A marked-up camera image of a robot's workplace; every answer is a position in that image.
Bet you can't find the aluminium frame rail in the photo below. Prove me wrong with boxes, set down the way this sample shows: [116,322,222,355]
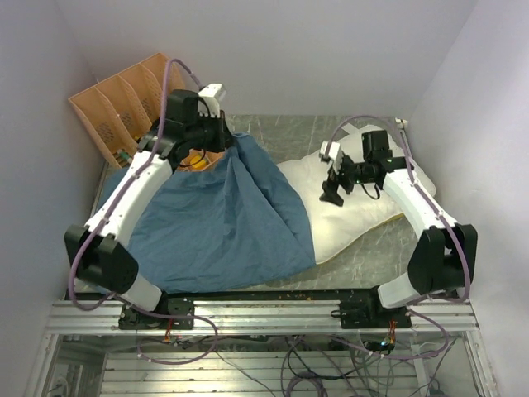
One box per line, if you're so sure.
[45,300,479,337]

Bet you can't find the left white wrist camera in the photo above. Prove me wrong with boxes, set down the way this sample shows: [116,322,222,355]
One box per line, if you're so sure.
[198,83,226,118]

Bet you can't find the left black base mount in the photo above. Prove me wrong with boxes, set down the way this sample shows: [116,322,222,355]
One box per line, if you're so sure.
[118,298,195,331]

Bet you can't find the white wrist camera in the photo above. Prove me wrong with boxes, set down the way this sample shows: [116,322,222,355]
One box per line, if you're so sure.
[198,83,226,118]
[319,141,344,175]

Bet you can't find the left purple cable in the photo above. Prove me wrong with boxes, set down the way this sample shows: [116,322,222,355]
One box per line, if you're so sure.
[68,58,220,367]

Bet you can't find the blue pillowcase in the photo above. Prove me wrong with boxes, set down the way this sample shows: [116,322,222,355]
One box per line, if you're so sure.
[95,132,317,295]

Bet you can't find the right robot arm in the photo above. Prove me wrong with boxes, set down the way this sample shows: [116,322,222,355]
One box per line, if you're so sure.
[319,130,478,328]

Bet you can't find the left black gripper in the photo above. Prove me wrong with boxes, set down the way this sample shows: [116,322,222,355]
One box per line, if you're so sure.
[186,109,238,154]

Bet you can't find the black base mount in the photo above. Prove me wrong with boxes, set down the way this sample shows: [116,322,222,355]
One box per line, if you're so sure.
[118,298,195,331]
[330,288,412,329]

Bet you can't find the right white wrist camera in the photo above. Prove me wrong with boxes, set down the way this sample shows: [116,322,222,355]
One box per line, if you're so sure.
[319,141,344,175]

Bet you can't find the white pillow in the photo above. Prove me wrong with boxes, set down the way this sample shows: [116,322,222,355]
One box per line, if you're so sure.
[275,123,437,265]

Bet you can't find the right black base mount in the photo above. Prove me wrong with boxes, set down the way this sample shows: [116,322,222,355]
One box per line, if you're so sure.
[330,288,412,329]

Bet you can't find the orange plastic file organizer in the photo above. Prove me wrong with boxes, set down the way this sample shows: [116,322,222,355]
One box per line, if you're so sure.
[68,52,226,173]

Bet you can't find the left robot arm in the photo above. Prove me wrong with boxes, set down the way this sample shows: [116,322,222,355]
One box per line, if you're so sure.
[64,84,233,328]

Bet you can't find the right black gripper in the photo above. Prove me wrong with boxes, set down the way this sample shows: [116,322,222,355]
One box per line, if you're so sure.
[319,154,374,206]

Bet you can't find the yellow small box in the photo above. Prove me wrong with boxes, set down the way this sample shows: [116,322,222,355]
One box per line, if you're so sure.
[184,152,209,171]

